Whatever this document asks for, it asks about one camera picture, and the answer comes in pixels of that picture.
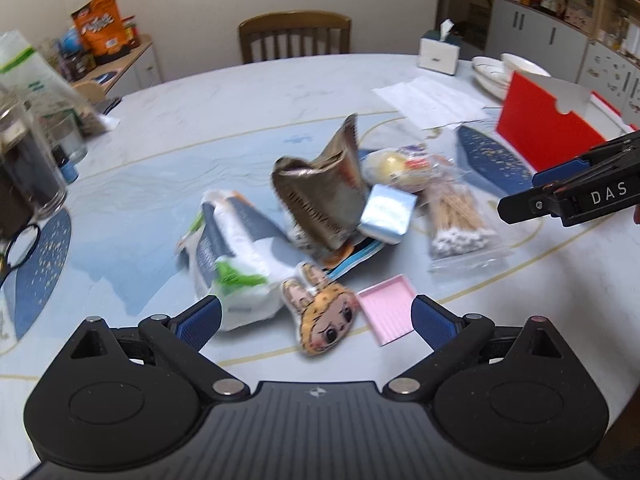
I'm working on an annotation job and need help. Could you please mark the wooden shelf cabinet white doors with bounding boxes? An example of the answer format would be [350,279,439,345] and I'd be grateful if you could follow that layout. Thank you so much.
[440,0,640,116]

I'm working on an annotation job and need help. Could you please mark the wooden chair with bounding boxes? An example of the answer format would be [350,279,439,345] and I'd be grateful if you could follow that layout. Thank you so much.
[238,10,352,65]

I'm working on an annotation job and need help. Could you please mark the yellow pastry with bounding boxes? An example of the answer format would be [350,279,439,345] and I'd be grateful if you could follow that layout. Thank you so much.
[361,144,441,193]

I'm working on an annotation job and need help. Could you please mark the cotton swabs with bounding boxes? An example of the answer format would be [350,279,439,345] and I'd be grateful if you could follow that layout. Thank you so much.
[422,160,516,275]

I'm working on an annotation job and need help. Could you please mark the blue white sachet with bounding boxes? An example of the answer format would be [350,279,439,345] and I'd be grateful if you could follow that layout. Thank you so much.
[320,237,386,281]

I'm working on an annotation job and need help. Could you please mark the white paper sheet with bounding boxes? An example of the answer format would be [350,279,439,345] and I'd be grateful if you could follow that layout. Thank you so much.
[371,76,488,131]

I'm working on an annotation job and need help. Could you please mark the cartoon bunny doll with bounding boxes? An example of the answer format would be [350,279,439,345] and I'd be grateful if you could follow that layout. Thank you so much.
[281,262,357,357]

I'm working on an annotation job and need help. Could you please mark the red lidded jar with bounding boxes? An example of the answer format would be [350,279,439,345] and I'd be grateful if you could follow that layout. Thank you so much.
[122,16,141,50]

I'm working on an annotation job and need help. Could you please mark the clear glass cup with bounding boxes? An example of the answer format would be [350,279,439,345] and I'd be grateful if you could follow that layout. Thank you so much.
[47,110,90,163]

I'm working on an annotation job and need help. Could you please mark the white bowl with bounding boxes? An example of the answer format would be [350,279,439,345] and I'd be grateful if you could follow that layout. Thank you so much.
[500,52,551,80]

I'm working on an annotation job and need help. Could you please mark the orange snack bag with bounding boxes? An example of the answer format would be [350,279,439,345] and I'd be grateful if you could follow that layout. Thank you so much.
[70,0,130,58]

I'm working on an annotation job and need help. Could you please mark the glass jar with dark contents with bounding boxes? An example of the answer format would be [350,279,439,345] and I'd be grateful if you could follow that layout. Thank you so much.
[0,85,68,238]

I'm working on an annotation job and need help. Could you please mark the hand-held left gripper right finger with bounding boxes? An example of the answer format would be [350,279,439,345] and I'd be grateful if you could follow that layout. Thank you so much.
[385,295,563,402]

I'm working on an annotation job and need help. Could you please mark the white plastic bag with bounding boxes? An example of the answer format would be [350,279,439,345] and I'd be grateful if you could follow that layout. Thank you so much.
[176,189,296,332]

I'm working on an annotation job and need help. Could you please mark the white tissue box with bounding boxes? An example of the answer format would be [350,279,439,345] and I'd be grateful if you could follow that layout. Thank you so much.
[418,19,461,77]

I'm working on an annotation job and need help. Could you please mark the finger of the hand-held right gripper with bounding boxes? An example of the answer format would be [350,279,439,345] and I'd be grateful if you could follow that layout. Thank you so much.
[531,130,640,189]
[497,187,568,226]

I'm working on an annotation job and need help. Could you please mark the brown foil snack bag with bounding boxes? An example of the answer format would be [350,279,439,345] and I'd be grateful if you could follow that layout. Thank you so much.
[271,114,373,265]

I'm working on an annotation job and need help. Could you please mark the light blue small box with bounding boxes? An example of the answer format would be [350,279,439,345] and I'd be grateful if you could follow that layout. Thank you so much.
[359,184,418,245]

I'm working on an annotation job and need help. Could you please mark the wooden side cabinet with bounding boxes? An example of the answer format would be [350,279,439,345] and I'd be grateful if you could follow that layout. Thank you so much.
[65,35,163,98]

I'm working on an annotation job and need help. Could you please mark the red cardboard box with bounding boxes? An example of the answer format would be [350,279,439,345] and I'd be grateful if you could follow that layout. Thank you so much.
[496,70,640,173]

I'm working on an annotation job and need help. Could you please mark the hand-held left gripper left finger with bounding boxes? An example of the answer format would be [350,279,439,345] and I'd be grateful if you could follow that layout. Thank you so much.
[70,295,251,402]

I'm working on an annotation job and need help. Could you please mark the clear plastic bag with label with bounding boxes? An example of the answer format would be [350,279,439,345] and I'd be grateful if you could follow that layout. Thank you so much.
[0,30,76,121]

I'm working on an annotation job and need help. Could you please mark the pink square tray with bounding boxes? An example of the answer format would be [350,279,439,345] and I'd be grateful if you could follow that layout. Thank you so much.
[356,275,426,347]

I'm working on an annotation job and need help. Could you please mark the marble patterned desktop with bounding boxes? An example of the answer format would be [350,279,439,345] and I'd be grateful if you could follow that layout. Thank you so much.
[0,51,640,461]

